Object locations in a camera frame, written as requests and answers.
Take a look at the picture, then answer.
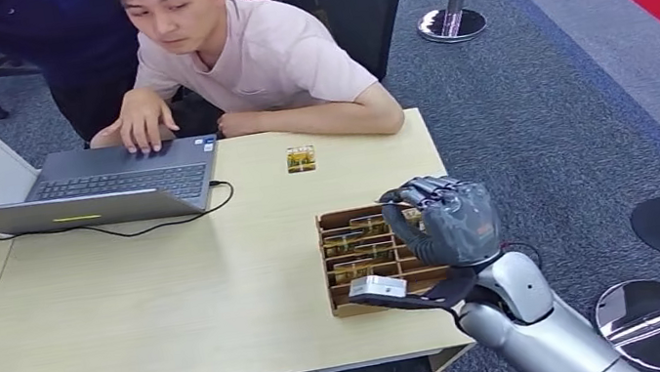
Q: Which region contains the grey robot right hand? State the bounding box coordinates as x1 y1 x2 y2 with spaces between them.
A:
375 166 508 279

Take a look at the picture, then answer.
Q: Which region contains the green yellow card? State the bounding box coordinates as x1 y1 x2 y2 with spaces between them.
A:
352 239 398 268
348 213 390 239
284 143 319 176
331 258 379 286
400 205 426 227
321 231 367 259

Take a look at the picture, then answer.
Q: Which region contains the cardboard card holder tray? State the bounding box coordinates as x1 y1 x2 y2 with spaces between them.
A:
314 193 457 321

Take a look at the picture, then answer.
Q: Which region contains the person's left hand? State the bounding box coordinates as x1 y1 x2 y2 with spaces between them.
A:
214 108 258 142

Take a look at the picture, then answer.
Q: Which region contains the seated person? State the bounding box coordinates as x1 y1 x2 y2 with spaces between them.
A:
68 0 408 181

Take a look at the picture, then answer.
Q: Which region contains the person's right hand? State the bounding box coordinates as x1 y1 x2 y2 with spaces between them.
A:
95 82 185 161

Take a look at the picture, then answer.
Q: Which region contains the standing person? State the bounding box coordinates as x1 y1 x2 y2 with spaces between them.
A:
0 0 283 163

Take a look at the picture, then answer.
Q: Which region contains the black mesh office chair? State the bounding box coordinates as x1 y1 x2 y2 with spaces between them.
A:
259 0 419 100

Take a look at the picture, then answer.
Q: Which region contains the grey laptop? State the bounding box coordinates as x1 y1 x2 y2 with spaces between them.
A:
0 128 230 245

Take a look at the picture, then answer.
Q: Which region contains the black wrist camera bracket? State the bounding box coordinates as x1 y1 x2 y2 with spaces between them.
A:
347 271 484 327

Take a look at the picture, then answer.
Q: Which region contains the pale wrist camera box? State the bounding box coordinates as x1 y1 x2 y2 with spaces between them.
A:
347 269 411 306

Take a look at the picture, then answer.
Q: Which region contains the black laptop cable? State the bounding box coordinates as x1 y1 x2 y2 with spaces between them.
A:
0 178 239 259

